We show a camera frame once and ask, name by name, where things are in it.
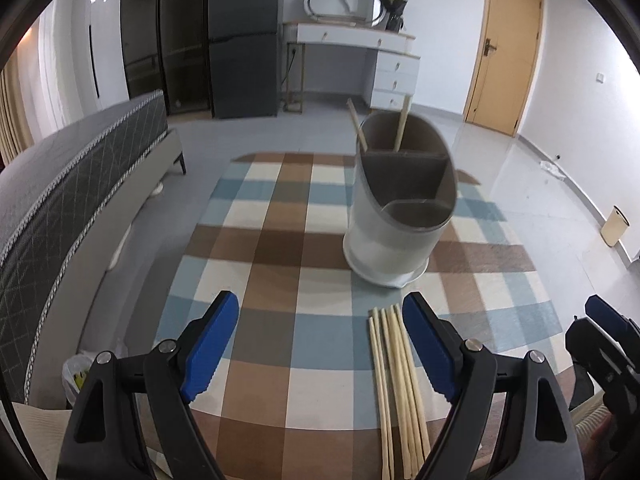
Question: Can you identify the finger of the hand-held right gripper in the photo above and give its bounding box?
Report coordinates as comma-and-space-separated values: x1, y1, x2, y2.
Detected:
565, 316, 626, 386
585, 295, 640, 356

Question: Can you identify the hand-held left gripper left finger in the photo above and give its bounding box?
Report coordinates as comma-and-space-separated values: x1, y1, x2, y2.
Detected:
57, 290, 240, 480

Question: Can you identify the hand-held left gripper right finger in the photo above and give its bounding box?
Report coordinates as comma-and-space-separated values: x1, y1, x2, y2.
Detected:
402, 291, 586, 480

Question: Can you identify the bundle of wooden chopsticks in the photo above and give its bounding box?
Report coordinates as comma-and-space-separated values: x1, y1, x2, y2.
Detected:
367, 304, 433, 480

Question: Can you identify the grey white utensil holder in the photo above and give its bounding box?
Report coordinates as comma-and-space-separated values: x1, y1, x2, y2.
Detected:
343, 111, 458, 290

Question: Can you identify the person's right forearm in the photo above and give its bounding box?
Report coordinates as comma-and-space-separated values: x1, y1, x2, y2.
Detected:
582, 410, 623, 463

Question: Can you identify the cream trash bin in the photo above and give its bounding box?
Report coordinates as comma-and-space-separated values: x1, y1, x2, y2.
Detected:
600, 206, 631, 247

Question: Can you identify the plaid tablecloth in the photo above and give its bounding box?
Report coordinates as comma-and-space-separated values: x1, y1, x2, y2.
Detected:
150, 151, 576, 480

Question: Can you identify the white plastic bag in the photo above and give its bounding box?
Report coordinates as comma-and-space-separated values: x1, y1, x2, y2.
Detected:
61, 350, 126, 406

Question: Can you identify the white crumpled paper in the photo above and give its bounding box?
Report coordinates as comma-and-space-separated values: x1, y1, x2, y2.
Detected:
540, 159, 568, 181

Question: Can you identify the dark grey quilted mattress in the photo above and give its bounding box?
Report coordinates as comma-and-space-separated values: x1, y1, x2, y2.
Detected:
0, 89, 168, 406

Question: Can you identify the wooden chopstick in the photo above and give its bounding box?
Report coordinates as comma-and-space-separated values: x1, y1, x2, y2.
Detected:
346, 99, 369, 152
393, 96, 412, 153

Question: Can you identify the white vanity desk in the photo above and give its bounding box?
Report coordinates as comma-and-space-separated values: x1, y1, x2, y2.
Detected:
282, 21, 421, 113

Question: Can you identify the wooden door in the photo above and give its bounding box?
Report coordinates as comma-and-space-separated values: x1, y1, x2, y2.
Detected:
464, 0, 545, 137

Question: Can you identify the dark grey fridge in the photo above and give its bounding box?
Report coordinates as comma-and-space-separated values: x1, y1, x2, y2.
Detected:
207, 0, 286, 120

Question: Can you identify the beige curtain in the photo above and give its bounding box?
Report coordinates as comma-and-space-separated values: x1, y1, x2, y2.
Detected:
0, 67, 36, 166

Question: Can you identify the black glass cabinet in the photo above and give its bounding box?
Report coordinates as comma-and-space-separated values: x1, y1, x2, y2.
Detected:
120, 0, 211, 116

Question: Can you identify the white wardrobe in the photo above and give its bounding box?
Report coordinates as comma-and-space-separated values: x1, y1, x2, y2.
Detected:
70, 0, 131, 111

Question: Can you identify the black wrapped flower bouquet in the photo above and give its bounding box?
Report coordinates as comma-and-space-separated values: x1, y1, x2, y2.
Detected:
374, 0, 410, 32

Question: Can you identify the oval mirror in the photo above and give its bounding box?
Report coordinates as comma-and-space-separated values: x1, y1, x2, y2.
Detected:
304, 0, 386, 28

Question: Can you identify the light grey bed frame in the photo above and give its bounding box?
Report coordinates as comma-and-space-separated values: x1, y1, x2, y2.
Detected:
25, 127, 188, 406

